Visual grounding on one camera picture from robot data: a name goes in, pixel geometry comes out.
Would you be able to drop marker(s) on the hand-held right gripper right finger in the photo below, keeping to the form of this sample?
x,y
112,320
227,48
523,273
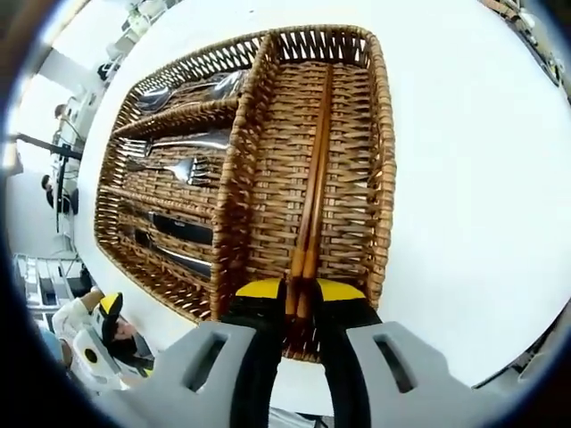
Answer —
x,y
401,383

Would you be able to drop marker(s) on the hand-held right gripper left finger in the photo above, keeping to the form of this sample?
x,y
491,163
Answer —
x,y
201,379

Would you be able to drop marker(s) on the grey flat tray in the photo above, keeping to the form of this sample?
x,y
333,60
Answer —
x,y
546,58

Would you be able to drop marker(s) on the brown wicker storage tray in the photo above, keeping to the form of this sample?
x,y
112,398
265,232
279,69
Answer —
x,y
348,178

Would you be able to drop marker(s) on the person's left hand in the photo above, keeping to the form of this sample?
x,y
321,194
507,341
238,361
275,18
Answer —
x,y
125,330

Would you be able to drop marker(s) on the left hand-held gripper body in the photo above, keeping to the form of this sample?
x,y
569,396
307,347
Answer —
x,y
96,356

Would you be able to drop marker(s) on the steel fork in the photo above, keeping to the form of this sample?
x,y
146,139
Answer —
x,y
187,143
183,169

